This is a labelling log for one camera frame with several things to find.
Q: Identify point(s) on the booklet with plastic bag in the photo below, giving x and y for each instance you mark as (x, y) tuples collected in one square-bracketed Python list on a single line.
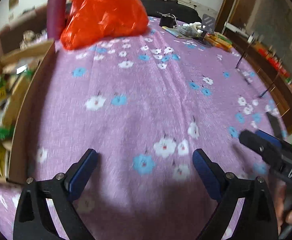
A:
[(185, 31)]

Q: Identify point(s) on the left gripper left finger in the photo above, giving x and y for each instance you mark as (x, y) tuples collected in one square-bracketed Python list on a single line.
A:
[(79, 174)]

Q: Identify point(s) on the wooden sideboard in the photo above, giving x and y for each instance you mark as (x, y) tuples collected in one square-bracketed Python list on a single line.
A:
[(262, 31)]

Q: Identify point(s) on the brown armchair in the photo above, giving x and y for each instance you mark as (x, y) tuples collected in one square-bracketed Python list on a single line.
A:
[(11, 34)]

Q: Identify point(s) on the person's right hand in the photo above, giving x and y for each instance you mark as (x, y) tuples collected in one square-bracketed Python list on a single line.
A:
[(280, 195)]

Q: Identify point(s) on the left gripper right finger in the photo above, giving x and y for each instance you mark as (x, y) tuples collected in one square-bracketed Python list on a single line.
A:
[(211, 174)]

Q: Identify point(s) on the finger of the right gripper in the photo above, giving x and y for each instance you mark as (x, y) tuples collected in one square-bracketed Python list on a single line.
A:
[(269, 153), (271, 139)]

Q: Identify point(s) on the black leather sofa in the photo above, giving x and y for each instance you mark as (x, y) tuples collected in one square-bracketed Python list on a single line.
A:
[(155, 8)]

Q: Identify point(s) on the wall certificate plaque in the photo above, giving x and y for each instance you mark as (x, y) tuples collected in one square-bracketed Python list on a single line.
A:
[(13, 4)]

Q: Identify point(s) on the black small box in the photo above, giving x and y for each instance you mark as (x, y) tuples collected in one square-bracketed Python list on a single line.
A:
[(168, 20)]

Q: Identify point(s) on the cardboard tray box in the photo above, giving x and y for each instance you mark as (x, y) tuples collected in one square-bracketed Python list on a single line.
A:
[(21, 76)]

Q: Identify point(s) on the purple thermos bottle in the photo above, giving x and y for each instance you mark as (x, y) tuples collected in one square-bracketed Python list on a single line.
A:
[(56, 14)]

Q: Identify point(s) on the striped cloth on sofa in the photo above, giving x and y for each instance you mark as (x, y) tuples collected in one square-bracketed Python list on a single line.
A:
[(28, 37)]

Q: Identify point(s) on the grey phone stand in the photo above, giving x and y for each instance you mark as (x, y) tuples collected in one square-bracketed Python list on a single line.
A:
[(207, 27)]

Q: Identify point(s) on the black smartphone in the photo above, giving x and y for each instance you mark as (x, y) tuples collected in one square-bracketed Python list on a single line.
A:
[(274, 122)]

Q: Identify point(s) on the orange cracker packs far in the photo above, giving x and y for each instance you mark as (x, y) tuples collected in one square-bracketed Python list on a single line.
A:
[(216, 41)]

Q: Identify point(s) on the purple floral tablecloth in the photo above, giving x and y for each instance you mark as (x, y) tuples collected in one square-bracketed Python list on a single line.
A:
[(145, 103)]

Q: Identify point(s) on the orange plastic bag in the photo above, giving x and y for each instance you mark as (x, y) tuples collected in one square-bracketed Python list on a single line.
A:
[(92, 20)]

